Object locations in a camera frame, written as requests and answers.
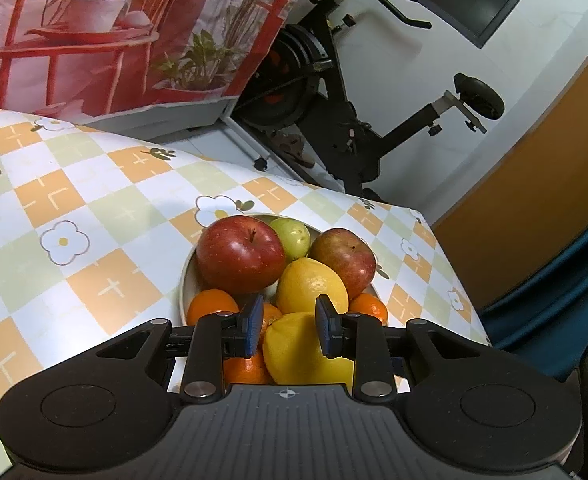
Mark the bright red apple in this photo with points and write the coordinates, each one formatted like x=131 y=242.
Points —
x=239 y=255

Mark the yellow lemon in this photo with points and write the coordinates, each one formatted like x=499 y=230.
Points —
x=294 y=355
x=309 y=285

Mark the checkered floral tablecloth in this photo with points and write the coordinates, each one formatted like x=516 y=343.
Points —
x=99 y=210

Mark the dark blue cloth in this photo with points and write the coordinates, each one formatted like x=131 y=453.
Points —
x=549 y=330

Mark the brown sandal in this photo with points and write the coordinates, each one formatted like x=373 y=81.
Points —
x=294 y=147

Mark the orange tangerine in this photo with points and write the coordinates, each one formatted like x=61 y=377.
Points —
x=371 y=307
x=246 y=370
x=211 y=307
x=271 y=315

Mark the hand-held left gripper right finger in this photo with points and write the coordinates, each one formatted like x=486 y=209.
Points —
x=326 y=327

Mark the dull reddish-brown apple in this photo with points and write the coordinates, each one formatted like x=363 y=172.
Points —
x=344 y=260

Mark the orange wooden door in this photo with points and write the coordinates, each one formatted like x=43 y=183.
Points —
x=534 y=210

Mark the white rolling stand base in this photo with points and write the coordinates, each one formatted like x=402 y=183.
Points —
x=174 y=120

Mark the black exercise bike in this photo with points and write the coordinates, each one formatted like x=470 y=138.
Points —
x=344 y=110

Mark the beige round plate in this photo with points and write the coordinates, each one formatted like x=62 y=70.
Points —
x=186 y=290

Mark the small green fruit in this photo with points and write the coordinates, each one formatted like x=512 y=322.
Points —
x=294 y=235

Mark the printed red chair backdrop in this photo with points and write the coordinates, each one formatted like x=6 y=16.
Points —
x=174 y=10

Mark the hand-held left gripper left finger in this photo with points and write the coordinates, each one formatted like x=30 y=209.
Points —
x=251 y=327

